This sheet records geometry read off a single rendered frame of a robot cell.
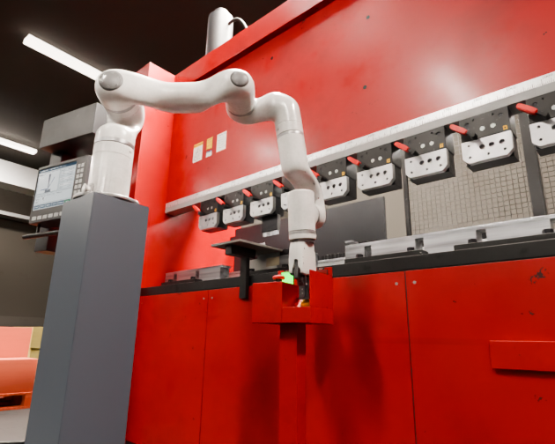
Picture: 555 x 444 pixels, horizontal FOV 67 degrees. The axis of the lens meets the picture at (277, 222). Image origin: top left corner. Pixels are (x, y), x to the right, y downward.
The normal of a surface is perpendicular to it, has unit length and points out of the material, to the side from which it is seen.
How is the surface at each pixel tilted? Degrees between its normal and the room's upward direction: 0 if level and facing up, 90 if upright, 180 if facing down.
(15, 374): 90
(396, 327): 90
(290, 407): 90
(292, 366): 90
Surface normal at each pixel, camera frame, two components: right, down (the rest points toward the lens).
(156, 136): 0.75, -0.17
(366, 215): -0.66, -0.21
